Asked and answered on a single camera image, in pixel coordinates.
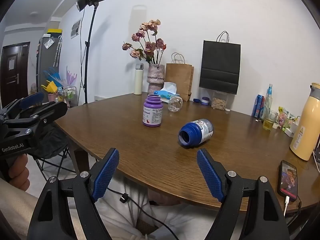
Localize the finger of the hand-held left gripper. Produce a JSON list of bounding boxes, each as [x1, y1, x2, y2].
[[0, 91, 45, 120], [4, 101, 68, 137]]

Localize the black smartphone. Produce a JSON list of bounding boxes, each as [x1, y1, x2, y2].
[[277, 160, 299, 201]]

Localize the dark brown door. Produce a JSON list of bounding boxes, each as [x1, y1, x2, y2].
[[0, 42, 31, 103]]

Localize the yellow thermos bottle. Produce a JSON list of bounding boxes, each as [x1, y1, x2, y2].
[[290, 82, 320, 161]]

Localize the black light stand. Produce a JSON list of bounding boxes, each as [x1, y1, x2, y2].
[[79, 5, 98, 105]]

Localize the dried pink flowers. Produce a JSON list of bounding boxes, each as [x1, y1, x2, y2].
[[122, 19, 167, 65]]

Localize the black cable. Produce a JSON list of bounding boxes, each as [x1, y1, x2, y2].
[[107, 188, 181, 240]]

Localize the blue plastic jar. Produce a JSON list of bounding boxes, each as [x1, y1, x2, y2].
[[178, 119, 214, 147]]

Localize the purple plastic bottle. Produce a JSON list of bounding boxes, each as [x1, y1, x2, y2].
[[143, 94, 164, 127]]

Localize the colourful snack packet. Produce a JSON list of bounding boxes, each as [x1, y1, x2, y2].
[[277, 107, 288, 128]]

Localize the glass of yellow drink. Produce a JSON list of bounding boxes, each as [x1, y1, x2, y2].
[[262, 110, 279, 131]]

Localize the person's legs in white pants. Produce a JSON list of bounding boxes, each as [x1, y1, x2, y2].
[[66, 175, 252, 240]]

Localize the clear glass jar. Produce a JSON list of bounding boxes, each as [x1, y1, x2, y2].
[[168, 96, 183, 113]]

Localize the clear container of nuts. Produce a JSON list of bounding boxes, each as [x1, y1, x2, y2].
[[211, 90, 229, 111]]

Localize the brown paper bag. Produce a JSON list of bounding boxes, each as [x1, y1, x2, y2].
[[164, 53, 194, 102]]

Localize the blue tissue pack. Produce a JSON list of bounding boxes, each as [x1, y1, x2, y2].
[[154, 82, 180, 103]]

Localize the storage cart with items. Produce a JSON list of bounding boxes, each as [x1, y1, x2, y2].
[[41, 66, 78, 108]]

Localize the pink ceramic vase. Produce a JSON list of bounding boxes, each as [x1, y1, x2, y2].
[[147, 64, 165, 95]]

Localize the black paper bag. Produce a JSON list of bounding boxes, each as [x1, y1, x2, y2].
[[199, 31, 241, 95]]

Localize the person's left hand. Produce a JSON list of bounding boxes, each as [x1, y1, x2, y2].
[[7, 153, 31, 192]]

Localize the blue drink can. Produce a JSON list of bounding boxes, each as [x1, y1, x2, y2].
[[252, 94, 265, 118]]

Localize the white charging cable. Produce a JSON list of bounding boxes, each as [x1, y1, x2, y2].
[[283, 196, 291, 217]]

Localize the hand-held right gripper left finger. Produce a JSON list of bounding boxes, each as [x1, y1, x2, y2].
[[27, 148, 120, 240]]

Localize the glass bottle with blue cap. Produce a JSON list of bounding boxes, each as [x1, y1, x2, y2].
[[262, 84, 274, 120]]

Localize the black folding chair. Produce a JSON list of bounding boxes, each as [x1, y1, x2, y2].
[[32, 122, 76, 181]]

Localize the person's left forearm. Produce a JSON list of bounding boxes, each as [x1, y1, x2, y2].
[[0, 177, 38, 240]]

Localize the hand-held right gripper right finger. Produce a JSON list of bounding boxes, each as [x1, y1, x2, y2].
[[196, 148, 290, 240]]

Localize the white thermos flask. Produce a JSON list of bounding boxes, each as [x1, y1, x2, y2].
[[134, 63, 144, 95]]

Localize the white charger plug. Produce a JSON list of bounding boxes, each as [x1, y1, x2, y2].
[[285, 123, 298, 138]]

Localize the grey refrigerator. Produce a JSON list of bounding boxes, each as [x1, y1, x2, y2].
[[35, 36, 62, 101]]

